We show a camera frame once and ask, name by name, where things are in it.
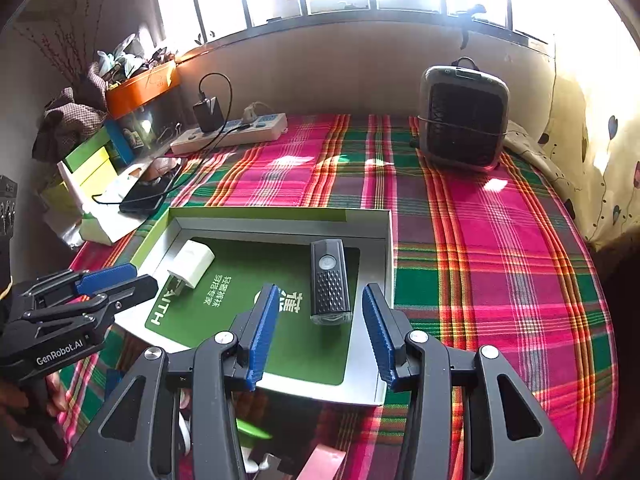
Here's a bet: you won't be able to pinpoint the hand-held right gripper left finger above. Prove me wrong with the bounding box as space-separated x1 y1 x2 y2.
60 283 281 480

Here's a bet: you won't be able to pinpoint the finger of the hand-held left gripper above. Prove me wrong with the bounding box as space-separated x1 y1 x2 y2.
25 275 159 323
30 263 138 306

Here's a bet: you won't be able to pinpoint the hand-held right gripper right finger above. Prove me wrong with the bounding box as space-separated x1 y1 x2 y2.
361 282 581 480

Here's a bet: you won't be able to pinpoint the green cardboard box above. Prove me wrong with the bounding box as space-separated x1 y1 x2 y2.
117 206 396 407

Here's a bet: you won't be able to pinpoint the black bike light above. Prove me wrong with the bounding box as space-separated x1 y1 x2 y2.
309 238 354 327

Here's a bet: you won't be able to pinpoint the pink bottle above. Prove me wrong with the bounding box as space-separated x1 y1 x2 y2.
295 444 348 480

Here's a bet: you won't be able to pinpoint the person's left hand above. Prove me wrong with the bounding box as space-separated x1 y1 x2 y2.
0 372 68 441

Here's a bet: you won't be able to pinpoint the white charger plug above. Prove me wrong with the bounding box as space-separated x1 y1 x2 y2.
167 239 216 289

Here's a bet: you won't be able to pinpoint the black smartphone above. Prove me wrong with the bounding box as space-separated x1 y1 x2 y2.
119 157 187 214

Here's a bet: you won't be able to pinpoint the small green object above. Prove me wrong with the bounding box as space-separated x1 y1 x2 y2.
235 417 273 441

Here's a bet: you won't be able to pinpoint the yellow green cardboard carton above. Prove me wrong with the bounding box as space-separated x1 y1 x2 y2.
40 147 121 211

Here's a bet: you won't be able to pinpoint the plaid blanket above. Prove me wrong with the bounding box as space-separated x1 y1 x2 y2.
55 112 621 480

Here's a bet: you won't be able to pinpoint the blue box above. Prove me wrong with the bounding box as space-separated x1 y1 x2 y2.
104 120 136 166

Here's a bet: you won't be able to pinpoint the checkered cloth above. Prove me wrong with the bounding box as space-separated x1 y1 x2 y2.
32 72 108 163

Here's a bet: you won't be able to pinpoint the glass tank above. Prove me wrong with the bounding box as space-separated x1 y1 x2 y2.
117 82 188 148

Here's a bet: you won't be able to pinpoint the orange planter box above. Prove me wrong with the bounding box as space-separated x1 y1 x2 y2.
105 60 182 120

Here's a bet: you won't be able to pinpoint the black power adapter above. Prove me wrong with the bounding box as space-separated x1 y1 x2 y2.
192 96 224 133

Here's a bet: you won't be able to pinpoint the white power strip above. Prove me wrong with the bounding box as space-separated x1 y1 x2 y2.
170 112 289 156

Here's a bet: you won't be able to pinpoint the green leafy plants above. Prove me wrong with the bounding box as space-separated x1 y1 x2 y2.
95 34 176 83

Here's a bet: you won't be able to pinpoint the dried branches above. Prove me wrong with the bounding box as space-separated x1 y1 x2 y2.
15 0 116 86

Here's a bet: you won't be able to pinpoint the beige floral cloth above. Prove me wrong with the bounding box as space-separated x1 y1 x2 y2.
502 120 596 246

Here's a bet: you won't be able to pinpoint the grey space heater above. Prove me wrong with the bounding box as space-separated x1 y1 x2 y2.
417 57 511 173

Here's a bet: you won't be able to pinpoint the floral curtain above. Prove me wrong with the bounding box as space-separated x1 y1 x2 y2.
542 0 640 251

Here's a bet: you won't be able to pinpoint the black cable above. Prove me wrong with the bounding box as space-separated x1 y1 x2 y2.
91 72 251 207

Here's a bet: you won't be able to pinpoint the window frame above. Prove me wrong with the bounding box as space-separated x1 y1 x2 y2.
150 0 556 56

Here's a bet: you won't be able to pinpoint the black window handle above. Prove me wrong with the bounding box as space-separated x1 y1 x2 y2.
457 4 487 51

